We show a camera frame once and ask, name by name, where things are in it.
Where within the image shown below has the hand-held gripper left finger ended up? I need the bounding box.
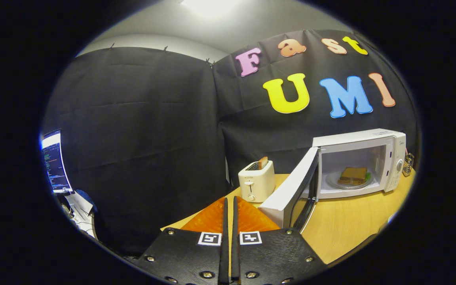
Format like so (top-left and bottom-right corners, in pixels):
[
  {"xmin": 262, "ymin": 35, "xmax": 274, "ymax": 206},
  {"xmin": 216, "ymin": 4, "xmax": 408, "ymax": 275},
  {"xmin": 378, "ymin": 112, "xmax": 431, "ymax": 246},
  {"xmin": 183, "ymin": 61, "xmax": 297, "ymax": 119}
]
[{"xmin": 133, "ymin": 197, "xmax": 229, "ymax": 285}]

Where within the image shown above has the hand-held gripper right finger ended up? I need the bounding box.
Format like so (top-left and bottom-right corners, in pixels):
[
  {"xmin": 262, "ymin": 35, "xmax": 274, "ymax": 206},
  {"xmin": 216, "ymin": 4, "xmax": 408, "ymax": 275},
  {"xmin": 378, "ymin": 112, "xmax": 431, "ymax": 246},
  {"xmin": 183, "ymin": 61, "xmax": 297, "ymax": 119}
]
[{"xmin": 232, "ymin": 196, "xmax": 327, "ymax": 285}]

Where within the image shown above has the toast sandwich with lettuce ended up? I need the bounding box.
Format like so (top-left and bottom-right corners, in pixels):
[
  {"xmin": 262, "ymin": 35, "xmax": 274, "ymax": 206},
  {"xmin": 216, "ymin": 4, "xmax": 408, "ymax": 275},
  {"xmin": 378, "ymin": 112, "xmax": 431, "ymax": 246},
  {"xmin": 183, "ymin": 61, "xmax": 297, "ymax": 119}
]
[{"xmin": 338, "ymin": 167, "xmax": 372, "ymax": 186}]

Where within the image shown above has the white microwave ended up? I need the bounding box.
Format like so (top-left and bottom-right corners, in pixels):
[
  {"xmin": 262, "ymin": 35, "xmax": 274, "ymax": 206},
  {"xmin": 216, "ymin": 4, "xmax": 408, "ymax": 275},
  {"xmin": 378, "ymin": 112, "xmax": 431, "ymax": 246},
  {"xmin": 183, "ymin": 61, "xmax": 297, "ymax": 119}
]
[{"xmin": 258, "ymin": 128, "xmax": 407, "ymax": 234}]

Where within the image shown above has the white toaster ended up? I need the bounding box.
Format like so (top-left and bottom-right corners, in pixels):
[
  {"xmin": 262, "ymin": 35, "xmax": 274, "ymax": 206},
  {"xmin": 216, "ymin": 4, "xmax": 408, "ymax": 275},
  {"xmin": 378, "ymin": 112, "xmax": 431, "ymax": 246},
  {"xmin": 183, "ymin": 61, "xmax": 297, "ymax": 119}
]
[{"xmin": 238, "ymin": 160, "xmax": 276, "ymax": 203}]

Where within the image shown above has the glass turntable plate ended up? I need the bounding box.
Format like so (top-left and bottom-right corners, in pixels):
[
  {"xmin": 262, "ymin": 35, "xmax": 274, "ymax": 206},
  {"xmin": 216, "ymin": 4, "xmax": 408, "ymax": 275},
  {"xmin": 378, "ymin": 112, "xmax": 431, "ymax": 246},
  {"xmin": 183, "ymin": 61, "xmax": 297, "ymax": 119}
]
[{"xmin": 325, "ymin": 169, "xmax": 374, "ymax": 190}]

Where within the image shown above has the blue cloth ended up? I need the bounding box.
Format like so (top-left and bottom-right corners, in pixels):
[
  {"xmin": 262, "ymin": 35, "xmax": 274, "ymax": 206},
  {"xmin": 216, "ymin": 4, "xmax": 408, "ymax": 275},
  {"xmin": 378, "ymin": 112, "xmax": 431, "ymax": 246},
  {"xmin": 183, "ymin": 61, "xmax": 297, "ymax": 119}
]
[{"xmin": 76, "ymin": 189, "xmax": 98, "ymax": 212}]

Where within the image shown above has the computer monitor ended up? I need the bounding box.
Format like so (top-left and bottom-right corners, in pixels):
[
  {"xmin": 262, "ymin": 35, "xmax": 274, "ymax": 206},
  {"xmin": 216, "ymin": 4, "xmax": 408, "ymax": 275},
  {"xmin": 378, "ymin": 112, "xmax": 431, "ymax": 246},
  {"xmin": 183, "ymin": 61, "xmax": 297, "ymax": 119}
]
[{"xmin": 40, "ymin": 129, "xmax": 74, "ymax": 195}]

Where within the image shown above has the clear glass wire holder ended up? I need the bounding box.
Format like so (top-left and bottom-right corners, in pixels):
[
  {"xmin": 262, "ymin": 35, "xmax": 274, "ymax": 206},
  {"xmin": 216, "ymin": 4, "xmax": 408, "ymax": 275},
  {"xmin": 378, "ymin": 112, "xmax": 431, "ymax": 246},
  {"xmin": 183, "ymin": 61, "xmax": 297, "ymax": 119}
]
[{"xmin": 402, "ymin": 152, "xmax": 415, "ymax": 177}]

